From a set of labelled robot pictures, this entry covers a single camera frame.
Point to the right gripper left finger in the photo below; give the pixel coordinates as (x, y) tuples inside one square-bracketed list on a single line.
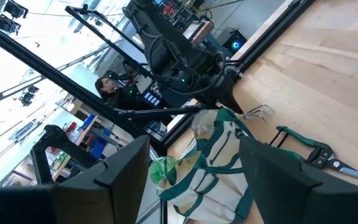
[(119, 186)]

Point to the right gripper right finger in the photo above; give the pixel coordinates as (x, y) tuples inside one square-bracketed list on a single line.
[(284, 193)]

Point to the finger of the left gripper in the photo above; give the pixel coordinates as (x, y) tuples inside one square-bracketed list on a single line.
[(231, 93)]

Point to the cream and green gardening bag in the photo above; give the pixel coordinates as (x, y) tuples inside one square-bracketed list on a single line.
[(203, 186)]

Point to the black lit button box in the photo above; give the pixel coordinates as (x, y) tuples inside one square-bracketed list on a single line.
[(152, 99)]

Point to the green plastic spray bottle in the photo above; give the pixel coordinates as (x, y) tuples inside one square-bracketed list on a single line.
[(161, 169)]

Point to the black computer tower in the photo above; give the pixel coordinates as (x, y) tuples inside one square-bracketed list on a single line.
[(234, 45)]

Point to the person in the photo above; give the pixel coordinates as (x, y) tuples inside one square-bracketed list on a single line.
[(119, 96)]

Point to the black ceiling spotlight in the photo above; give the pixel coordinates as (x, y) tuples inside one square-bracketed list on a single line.
[(8, 24), (16, 8)]

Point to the black angled bracket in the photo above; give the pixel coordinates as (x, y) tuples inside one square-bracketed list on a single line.
[(41, 161)]

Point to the black aluminium table frame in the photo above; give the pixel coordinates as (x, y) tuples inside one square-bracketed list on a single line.
[(57, 77)]

